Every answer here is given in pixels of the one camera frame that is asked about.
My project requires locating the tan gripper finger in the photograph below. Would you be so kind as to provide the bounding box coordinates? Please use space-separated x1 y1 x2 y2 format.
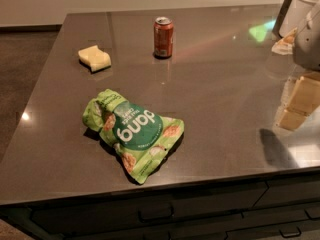
275 71 320 131

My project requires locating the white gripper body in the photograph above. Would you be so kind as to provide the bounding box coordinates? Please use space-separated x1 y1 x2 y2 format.
293 1 320 71

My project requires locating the red coke can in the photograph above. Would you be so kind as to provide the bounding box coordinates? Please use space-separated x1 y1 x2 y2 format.
154 17 174 59

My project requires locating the green rice chip bag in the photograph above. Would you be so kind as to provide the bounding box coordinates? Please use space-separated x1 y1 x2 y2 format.
82 89 184 184

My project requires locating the dark drawer cabinet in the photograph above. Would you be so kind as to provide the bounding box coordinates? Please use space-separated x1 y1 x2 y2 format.
1 174 320 240

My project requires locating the yellow sponge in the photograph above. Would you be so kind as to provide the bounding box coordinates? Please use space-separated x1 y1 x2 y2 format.
78 45 111 73

